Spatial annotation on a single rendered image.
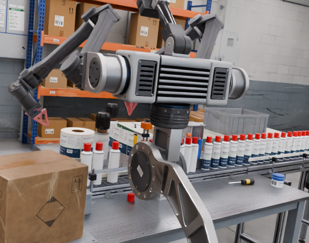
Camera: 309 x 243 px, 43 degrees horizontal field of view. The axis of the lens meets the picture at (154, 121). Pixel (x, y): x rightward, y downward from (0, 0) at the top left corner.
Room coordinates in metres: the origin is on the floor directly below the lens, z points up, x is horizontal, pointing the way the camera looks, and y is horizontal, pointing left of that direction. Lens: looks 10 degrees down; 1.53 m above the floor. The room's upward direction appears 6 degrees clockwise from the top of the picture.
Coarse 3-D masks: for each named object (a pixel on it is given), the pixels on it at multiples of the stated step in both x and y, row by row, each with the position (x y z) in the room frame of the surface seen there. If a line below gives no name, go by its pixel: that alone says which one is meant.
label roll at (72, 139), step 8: (64, 128) 2.30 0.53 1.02; (72, 128) 2.33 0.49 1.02; (80, 128) 2.35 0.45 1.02; (64, 136) 2.20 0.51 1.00; (72, 136) 2.18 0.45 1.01; (80, 136) 2.18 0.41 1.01; (88, 136) 2.21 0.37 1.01; (64, 144) 2.19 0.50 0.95; (72, 144) 2.18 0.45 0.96; (80, 144) 2.18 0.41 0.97; (64, 152) 2.19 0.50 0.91; (72, 152) 2.18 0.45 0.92; (80, 152) 2.18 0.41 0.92
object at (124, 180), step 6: (198, 168) 2.27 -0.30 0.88; (228, 168) 2.35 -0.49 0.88; (234, 168) 2.36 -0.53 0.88; (192, 174) 2.14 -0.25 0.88; (102, 180) 1.86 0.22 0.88; (120, 180) 1.89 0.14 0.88; (126, 180) 1.90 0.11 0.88; (90, 186) 1.76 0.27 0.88; (96, 186) 1.77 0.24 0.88; (102, 186) 1.78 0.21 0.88
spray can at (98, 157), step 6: (96, 144) 1.79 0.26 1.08; (102, 144) 1.79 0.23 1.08; (96, 150) 1.79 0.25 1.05; (102, 150) 1.80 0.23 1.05; (96, 156) 1.77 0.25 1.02; (102, 156) 1.78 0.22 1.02; (96, 162) 1.77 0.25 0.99; (102, 162) 1.79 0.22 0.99; (96, 168) 1.77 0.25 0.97; (102, 168) 1.80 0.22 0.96; (96, 174) 1.77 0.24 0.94; (96, 180) 1.77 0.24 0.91
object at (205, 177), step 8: (240, 168) 2.38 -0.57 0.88; (192, 176) 2.12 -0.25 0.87; (200, 176) 2.17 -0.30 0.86; (208, 176) 2.20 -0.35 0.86; (216, 176) 2.25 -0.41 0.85; (224, 176) 2.29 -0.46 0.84; (128, 184) 1.85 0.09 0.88; (96, 192) 1.74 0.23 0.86; (104, 192) 1.77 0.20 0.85; (112, 192) 1.80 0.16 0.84; (120, 192) 1.83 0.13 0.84; (128, 192) 1.86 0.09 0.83
